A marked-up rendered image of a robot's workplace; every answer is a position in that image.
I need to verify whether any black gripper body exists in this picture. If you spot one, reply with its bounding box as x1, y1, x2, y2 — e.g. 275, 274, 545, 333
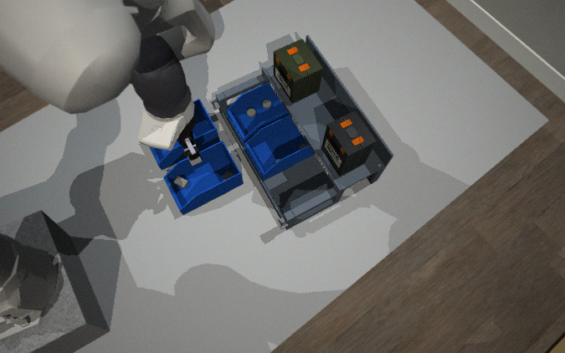
178, 114, 196, 145

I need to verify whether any grey shelf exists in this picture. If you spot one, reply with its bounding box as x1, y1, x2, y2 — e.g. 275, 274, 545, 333
209, 35, 394, 229

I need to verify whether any olive green case with orange latches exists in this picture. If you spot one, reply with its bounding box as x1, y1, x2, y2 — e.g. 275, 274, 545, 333
274, 38, 323, 104

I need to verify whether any blue bin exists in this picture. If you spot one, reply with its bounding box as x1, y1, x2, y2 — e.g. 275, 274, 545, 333
226, 82, 289, 144
149, 99, 220, 170
244, 115, 315, 180
163, 141, 244, 215

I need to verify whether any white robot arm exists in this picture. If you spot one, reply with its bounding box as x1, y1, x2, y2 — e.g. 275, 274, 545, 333
0, 0, 215, 341

